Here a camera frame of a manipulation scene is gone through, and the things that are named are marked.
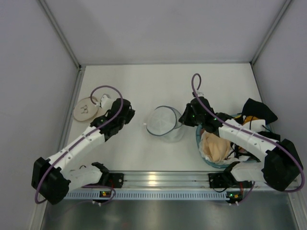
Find yellow orange garment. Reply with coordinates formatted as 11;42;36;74
243;116;259;124

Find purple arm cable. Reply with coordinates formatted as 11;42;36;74
35;85;125;207
190;73;305;207

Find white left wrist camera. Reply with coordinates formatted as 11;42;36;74
94;94;114;110

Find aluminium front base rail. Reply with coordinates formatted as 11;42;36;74
67;170;300;190

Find light blue plastic basin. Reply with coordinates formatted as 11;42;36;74
196;116;272;168

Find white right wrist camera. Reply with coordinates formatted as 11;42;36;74
192;91;204;97

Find perforated cable duct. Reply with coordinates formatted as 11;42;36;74
65;190;241;201

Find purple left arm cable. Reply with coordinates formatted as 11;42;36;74
35;85;125;207

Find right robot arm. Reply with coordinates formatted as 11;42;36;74
179;97;305;192

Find beige mesh laundry bag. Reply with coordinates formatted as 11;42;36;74
72;96;105;122

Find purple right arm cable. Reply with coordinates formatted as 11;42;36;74
190;73;305;207

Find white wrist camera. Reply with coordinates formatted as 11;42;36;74
94;94;114;110
192;91;204;97

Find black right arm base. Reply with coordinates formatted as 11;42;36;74
208;172;255;206

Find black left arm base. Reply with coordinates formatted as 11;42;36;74
92;170;125;207

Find aluminium frame rail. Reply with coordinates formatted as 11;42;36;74
36;0;82;69

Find black bra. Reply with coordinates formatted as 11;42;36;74
241;98;278;125

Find black strappy garment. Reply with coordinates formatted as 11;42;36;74
226;131;281;161

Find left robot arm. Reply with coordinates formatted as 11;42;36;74
31;98;135;205

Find beige bra in basin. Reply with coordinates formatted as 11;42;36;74
199;132;231;163

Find white mesh laundry bag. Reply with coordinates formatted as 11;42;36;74
143;105;185;143

